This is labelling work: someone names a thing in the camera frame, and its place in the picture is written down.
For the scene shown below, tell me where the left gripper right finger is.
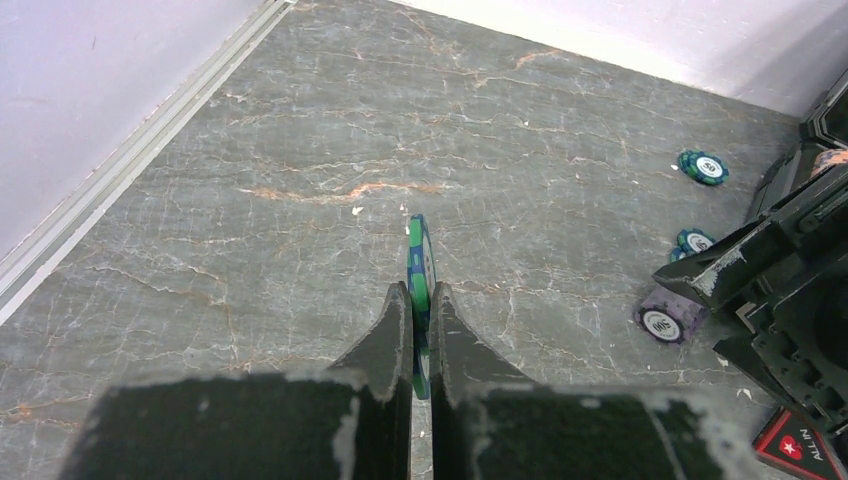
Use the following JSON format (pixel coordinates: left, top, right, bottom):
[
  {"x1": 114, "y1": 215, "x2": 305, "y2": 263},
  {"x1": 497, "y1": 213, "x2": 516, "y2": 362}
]
[{"x1": 429, "y1": 282, "x2": 761, "y2": 479}]

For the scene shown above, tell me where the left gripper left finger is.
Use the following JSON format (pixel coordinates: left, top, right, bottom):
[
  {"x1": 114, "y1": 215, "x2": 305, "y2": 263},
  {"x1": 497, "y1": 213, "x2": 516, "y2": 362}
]
[{"x1": 60, "y1": 282, "x2": 413, "y2": 479}]

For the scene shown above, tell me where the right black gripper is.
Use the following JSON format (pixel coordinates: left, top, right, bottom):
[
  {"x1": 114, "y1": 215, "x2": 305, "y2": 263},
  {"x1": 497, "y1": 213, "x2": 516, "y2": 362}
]
[{"x1": 652, "y1": 165, "x2": 847, "y2": 438}]

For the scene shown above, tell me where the purple chip stack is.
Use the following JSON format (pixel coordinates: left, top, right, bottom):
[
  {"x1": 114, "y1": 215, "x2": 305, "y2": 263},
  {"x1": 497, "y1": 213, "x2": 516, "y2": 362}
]
[{"x1": 633, "y1": 286, "x2": 709, "y2": 345}]

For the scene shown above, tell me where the single green blue chip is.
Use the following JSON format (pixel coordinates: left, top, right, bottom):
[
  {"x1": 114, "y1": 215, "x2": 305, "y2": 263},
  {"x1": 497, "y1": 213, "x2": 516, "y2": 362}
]
[{"x1": 407, "y1": 214, "x2": 437, "y2": 400}]

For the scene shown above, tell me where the black poker set case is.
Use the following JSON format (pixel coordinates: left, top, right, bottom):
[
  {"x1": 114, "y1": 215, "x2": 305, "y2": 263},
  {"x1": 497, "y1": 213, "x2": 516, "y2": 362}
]
[{"x1": 745, "y1": 71, "x2": 847, "y2": 221}]

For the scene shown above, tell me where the orange chip stack in case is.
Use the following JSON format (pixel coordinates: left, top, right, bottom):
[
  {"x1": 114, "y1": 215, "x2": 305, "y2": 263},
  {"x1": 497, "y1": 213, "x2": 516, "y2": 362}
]
[{"x1": 810, "y1": 149, "x2": 848, "y2": 178}]

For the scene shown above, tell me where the red triangle all-in button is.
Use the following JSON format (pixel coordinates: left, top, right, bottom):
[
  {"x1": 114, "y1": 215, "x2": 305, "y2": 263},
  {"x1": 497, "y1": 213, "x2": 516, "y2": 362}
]
[{"x1": 752, "y1": 407, "x2": 847, "y2": 480}]

